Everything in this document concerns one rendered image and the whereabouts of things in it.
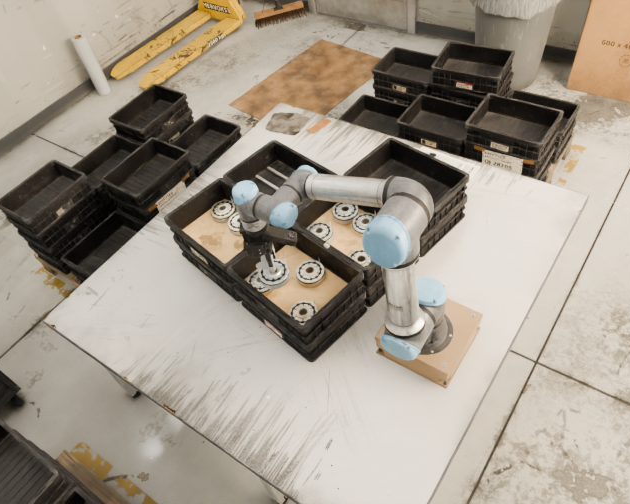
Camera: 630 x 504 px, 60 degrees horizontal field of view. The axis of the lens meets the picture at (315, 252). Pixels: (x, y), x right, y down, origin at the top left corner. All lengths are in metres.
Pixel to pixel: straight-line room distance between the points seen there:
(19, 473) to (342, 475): 1.23
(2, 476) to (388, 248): 1.72
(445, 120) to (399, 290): 2.03
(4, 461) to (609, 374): 2.52
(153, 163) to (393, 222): 2.18
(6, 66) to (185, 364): 3.28
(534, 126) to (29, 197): 2.75
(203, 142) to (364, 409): 2.14
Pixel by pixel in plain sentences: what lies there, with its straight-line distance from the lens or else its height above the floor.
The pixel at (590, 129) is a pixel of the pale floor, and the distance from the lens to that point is 4.01.
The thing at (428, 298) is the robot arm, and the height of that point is 1.03.
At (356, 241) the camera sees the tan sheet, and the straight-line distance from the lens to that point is 2.07.
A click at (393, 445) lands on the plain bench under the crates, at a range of 1.80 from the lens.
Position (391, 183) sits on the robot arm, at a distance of 1.42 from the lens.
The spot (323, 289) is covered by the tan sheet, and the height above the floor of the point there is 0.83.
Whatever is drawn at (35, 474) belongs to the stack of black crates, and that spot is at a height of 0.49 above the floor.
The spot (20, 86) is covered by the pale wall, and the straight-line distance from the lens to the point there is 4.92.
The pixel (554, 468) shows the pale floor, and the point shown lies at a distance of 2.59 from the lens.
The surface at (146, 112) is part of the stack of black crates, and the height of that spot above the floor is 0.49.
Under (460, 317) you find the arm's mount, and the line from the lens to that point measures 1.91.
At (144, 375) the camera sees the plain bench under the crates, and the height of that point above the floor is 0.70.
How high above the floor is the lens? 2.38
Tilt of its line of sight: 49 degrees down
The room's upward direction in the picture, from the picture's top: 12 degrees counter-clockwise
